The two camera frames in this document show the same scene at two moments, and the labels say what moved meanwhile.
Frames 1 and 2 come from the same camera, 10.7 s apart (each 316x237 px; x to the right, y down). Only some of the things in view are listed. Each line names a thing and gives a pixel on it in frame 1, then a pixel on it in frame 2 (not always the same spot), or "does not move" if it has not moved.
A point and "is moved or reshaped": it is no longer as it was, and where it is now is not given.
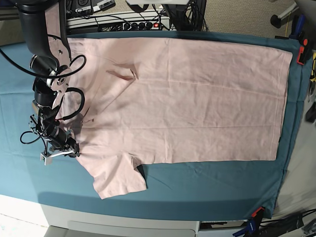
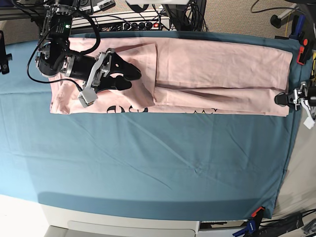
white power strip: x=161 y=25 does not move
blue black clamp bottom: x=252 y=229 does not move
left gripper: x=58 y=141 -> x=96 y=69
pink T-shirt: x=130 y=101 is moved or reshaped
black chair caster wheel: x=275 y=21 does not move
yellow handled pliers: x=313 y=78 does not move
